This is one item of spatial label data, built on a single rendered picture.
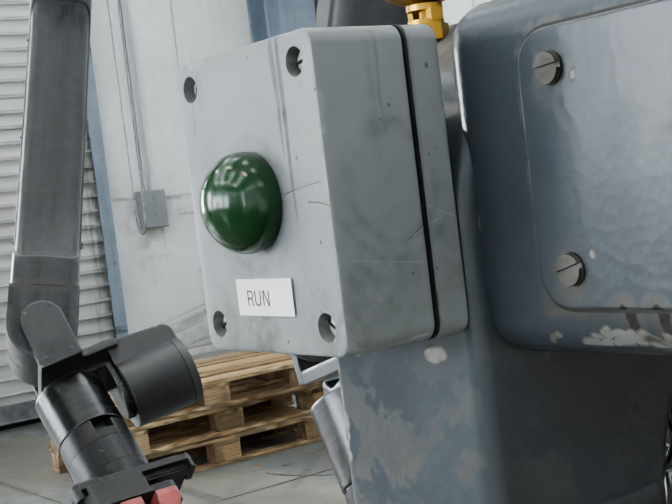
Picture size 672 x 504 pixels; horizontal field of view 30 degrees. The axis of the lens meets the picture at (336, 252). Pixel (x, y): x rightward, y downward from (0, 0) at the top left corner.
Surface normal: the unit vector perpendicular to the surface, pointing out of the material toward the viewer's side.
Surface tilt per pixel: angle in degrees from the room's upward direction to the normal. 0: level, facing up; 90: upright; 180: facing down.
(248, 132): 90
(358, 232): 90
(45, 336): 61
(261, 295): 90
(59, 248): 49
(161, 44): 90
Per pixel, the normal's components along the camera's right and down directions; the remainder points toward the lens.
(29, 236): 0.14, -0.62
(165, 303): 0.58, -0.02
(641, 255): -0.81, 0.13
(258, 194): 0.21, -0.08
